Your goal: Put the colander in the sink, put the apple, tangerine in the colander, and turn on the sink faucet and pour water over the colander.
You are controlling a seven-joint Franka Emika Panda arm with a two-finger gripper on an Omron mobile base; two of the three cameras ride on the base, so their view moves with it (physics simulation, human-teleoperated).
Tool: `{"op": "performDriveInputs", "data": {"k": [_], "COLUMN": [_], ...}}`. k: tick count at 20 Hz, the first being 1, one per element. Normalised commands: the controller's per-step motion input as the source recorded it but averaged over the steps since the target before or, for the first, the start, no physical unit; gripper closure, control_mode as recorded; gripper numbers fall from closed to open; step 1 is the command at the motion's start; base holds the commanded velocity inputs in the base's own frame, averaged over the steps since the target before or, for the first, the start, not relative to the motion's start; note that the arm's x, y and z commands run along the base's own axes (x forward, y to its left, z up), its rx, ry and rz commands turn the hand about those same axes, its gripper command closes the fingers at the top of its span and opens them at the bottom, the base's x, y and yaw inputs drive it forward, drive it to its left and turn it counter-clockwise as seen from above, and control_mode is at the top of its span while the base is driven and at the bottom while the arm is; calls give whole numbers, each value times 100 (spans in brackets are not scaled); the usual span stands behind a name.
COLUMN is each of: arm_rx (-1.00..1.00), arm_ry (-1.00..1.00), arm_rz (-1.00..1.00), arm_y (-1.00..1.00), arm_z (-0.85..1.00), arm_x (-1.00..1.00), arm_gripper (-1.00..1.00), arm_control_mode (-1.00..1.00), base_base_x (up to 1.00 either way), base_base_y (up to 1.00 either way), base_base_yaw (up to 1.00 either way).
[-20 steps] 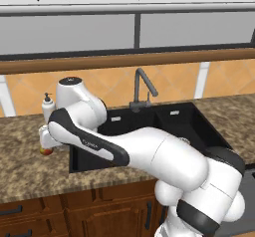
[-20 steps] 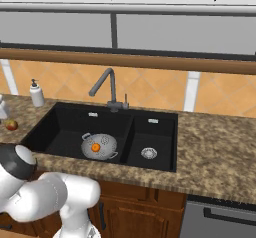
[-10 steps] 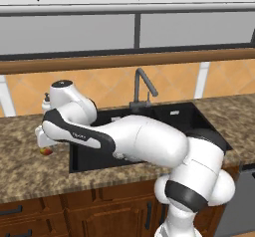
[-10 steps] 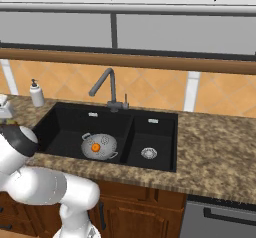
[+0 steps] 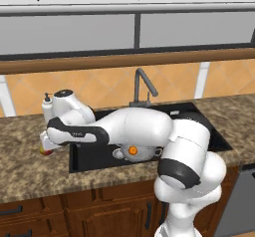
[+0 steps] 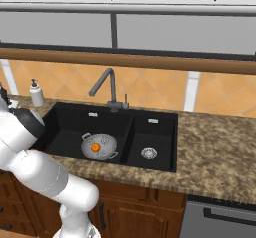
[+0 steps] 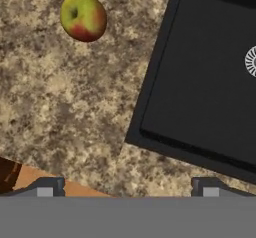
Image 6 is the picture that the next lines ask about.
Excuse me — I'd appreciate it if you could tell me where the black double basin sink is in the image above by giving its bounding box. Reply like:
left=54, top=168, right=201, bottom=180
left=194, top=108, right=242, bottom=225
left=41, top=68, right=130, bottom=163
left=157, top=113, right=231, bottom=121
left=31, top=101, right=179, bottom=173

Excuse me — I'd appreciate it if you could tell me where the grey sink faucet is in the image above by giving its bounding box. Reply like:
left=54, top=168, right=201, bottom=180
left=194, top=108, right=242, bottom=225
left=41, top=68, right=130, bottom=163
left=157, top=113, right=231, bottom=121
left=88, top=67, right=125, bottom=113

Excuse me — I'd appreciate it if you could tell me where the white metal colander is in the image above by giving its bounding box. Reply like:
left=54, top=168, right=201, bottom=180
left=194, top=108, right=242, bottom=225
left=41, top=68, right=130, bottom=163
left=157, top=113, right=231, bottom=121
left=80, top=132, right=120, bottom=162

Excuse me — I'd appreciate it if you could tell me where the silver sink drain strainer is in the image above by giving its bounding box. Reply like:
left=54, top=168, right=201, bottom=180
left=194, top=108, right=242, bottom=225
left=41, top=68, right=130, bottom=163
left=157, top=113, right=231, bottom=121
left=140, top=146, right=159, bottom=160

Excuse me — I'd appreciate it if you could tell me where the brown wooden window sill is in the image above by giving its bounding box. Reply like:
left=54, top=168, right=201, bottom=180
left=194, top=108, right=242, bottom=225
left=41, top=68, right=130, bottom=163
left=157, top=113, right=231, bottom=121
left=0, top=47, right=256, bottom=76

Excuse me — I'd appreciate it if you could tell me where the grey window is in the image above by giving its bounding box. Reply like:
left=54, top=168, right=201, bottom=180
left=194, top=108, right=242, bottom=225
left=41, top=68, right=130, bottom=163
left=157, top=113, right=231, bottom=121
left=0, top=0, right=256, bottom=62

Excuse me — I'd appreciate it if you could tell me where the white soap dispenser bottle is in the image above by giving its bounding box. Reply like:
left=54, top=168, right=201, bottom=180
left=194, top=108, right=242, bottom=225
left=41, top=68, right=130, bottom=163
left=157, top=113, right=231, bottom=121
left=29, top=78, right=46, bottom=108

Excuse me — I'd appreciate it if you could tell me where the brown wooden cabinet door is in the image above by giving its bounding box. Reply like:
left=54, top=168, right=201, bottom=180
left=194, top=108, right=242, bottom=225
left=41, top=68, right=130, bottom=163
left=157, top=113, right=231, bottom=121
left=89, top=179, right=188, bottom=238

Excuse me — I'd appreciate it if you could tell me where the grey dishwasher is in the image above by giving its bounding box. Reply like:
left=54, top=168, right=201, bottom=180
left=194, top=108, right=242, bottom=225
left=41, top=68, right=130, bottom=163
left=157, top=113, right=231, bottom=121
left=179, top=195, right=256, bottom=238

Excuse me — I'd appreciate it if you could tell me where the grey faucet lever handle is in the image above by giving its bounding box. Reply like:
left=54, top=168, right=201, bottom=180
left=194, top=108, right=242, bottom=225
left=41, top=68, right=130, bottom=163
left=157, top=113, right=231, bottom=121
left=121, top=93, right=131, bottom=110

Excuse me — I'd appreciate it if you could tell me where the black cabinet door handle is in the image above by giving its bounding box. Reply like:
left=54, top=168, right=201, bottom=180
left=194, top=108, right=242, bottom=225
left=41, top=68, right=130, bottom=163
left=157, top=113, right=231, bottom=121
left=98, top=201, right=108, bottom=232

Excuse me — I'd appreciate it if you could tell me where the black dishwasher handle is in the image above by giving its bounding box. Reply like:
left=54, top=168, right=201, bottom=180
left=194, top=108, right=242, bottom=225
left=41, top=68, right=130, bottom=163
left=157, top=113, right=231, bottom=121
left=203, top=207, right=256, bottom=227

